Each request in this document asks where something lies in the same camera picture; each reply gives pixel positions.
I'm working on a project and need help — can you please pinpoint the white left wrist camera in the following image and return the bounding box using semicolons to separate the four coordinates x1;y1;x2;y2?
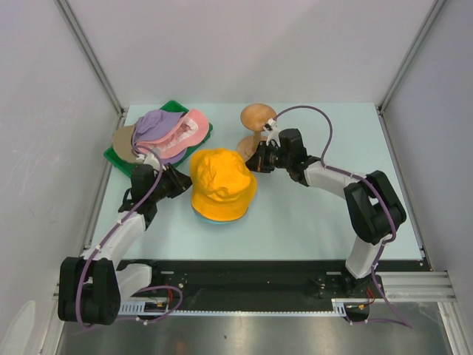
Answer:
135;152;163;171

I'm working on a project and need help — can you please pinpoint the pink hat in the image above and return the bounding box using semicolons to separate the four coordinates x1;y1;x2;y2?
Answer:
132;109;210;159

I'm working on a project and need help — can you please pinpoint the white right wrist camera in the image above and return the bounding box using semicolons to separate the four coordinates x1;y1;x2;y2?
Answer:
263;118;280;146

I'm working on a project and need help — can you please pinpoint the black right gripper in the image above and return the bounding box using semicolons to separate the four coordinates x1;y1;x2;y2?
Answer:
243;141;292;173

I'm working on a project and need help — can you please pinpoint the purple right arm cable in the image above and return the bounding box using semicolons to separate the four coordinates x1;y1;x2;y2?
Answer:
271;105;414;330

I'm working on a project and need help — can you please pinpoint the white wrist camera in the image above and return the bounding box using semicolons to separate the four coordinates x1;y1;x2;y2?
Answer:
135;152;163;171
263;118;280;146

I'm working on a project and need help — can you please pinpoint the orange hat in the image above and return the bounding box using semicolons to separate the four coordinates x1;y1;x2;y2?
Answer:
189;148;257;223

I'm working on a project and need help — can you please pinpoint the light blue bucket hat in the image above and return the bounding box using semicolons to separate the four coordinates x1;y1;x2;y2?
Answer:
195;212;238;226

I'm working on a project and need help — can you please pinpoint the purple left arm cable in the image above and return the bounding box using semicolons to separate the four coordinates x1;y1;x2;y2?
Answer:
75;143;185;330

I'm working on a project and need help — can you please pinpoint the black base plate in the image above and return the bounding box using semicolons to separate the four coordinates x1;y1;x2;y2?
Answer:
118;258;432;312

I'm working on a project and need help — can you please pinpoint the white slotted cable duct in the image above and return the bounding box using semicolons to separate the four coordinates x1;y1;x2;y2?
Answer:
120;297;370;318

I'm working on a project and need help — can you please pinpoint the tan brimmed hat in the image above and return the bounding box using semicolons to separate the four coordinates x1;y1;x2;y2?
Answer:
112;125;137;163

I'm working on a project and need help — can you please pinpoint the aluminium frame post left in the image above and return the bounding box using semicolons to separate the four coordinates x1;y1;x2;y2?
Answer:
53;0;125;117

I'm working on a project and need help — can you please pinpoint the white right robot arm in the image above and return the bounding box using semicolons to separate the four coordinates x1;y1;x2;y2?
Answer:
246;129;406;297

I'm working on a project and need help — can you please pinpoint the wooden hat stand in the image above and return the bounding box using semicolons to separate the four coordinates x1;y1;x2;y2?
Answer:
236;104;276;162

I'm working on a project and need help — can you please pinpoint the lavender purple hat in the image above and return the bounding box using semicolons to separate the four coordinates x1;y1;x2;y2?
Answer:
132;109;194;163

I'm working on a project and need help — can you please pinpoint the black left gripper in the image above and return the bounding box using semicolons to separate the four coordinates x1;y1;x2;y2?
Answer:
149;163;195;202

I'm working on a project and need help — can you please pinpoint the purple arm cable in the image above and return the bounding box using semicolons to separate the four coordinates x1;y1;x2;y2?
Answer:
75;143;185;330
271;105;414;330

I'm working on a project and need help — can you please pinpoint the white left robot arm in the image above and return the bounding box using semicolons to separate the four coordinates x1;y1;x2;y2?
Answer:
58;164;191;326

